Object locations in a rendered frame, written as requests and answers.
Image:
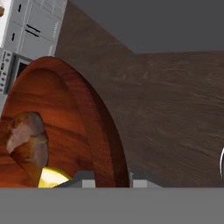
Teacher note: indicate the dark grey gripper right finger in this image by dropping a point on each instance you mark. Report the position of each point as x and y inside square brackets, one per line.
[139, 176]

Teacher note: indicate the brown wooden bowl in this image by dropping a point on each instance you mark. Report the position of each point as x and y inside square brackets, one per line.
[73, 116]

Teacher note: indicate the brown chicken drumstick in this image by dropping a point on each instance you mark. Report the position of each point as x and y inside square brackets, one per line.
[29, 140]

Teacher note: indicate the grey cupboard run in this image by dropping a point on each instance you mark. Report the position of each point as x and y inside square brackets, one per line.
[38, 23]

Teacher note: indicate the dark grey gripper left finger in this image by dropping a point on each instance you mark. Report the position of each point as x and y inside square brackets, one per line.
[85, 176]

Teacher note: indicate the yellow lemon wedge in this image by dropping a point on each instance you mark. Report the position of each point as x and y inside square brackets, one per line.
[54, 177]

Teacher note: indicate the grey oven with black window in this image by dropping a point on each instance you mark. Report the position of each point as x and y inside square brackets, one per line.
[8, 68]

